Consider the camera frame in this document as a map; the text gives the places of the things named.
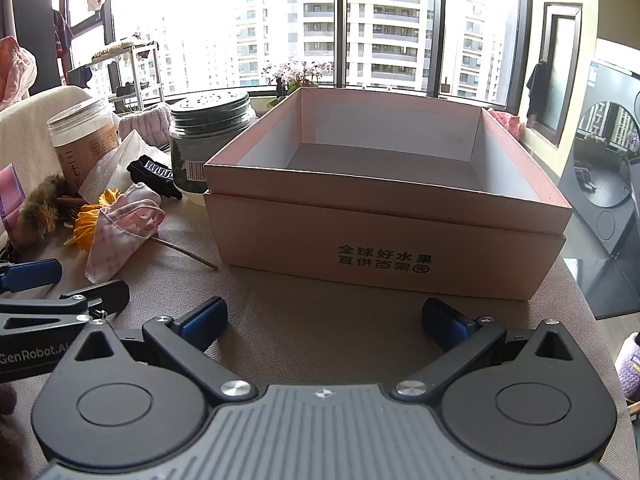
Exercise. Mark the metal shelf rack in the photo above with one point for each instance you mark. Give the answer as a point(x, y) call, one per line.
point(127, 67)

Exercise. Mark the thin wooden stick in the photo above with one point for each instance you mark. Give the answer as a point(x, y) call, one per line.
point(190, 256)

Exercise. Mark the pink cardboard box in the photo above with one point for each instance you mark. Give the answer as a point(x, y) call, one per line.
point(380, 210)

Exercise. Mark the pink fluffy towel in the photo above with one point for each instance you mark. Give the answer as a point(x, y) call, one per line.
point(147, 125)

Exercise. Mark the pink checked cloth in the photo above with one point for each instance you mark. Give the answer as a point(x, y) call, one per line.
point(120, 232)

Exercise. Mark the clear plastic jar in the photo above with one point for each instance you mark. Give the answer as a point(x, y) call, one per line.
point(85, 130)

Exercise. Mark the potted pink orchid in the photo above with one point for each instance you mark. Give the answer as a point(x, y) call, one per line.
point(300, 72)

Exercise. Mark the red plaid hanging garment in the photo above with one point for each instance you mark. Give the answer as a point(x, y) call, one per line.
point(62, 35)

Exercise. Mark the dark grey washing machine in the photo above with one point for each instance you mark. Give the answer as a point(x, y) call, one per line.
point(607, 160)

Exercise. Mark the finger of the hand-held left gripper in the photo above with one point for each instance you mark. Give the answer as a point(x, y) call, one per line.
point(35, 274)
point(105, 295)

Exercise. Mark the brown fluffy toy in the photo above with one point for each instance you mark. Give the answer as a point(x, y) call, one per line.
point(42, 206)

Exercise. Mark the orange artificial flower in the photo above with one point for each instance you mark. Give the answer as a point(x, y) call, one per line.
point(86, 232)

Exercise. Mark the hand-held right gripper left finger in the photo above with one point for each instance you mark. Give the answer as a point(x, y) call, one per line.
point(205, 320)

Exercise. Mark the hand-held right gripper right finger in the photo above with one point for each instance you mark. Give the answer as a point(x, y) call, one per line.
point(445, 321)

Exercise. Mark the white tissue paper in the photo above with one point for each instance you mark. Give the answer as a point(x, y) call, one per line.
point(117, 162)

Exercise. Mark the pink fabric bag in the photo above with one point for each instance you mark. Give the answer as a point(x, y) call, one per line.
point(10, 197)

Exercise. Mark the black framed door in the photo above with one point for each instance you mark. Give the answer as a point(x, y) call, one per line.
point(562, 70)

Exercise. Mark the black printed cloth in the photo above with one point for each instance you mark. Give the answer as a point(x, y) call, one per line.
point(156, 174)

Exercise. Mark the pink hanging towel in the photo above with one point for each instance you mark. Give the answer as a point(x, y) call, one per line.
point(15, 75)

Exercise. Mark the pink crumpled cloth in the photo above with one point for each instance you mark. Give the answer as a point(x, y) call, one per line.
point(506, 122)

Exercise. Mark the cream fabric chair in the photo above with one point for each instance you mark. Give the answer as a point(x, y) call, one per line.
point(30, 132)

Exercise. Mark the purple knitted slipper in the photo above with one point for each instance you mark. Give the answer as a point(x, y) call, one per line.
point(631, 365)

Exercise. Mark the dark green glass jar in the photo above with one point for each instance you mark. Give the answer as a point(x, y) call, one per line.
point(210, 130)

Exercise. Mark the dark hanging garment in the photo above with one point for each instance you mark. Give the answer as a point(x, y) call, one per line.
point(538, 87)

